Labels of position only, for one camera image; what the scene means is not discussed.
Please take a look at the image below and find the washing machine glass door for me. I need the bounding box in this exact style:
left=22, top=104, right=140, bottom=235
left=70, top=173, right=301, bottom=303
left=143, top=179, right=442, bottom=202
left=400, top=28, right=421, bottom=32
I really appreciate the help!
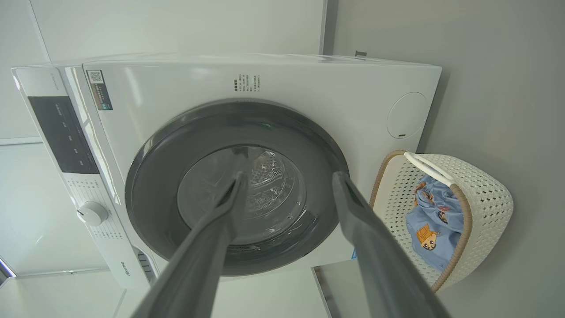
left=125, top=98, right=350, bottom=277

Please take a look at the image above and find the blue cartoon print garment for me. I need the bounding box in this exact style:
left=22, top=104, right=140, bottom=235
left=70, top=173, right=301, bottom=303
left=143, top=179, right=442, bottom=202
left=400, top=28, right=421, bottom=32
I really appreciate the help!
left=414, top=174, right=452, bottom=208
left=406, top=199, right=464, bottom=272

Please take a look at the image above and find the white washing machine dial knob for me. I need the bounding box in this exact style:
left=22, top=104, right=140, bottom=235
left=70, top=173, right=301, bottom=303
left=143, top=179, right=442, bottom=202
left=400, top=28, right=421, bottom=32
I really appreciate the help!
left=77, top=201, right=109, bottom=227

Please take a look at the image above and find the black washer display panel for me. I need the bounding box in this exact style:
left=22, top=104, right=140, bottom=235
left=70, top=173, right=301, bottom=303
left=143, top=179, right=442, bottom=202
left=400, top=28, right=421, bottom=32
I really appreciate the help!
left=27, top=96, right=100, bottom=175

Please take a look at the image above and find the dark QR code sticker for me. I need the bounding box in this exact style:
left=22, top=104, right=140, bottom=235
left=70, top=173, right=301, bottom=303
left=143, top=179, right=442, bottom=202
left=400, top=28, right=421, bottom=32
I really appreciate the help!
left=86, top=70, right=113, bottom=111

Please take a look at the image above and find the round white filter cover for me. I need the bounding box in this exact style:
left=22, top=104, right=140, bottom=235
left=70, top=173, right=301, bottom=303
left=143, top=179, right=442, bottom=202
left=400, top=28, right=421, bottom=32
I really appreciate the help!
left=387, top=92, right=428, bottom=139

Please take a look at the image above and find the white perforated laundry basket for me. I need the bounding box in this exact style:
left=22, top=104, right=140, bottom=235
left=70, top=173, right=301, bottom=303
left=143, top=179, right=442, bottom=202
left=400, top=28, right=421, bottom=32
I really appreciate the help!
left=370, top=149, right=514, bottom=293

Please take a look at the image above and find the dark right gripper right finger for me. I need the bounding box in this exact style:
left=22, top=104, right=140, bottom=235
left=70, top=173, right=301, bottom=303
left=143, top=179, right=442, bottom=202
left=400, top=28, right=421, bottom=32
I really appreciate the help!
left=332, top=171, right=452, bottom=318

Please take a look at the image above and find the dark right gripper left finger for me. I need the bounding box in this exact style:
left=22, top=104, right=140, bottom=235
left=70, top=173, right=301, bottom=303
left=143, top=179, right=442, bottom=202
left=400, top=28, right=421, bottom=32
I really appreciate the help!
left=132, top=171, right=249, bottom=318

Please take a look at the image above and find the white front-load washing machine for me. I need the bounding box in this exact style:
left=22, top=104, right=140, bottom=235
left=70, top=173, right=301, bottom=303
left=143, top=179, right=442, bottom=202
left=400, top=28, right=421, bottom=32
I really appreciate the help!
left=11, top=52, right=443, bottom=290

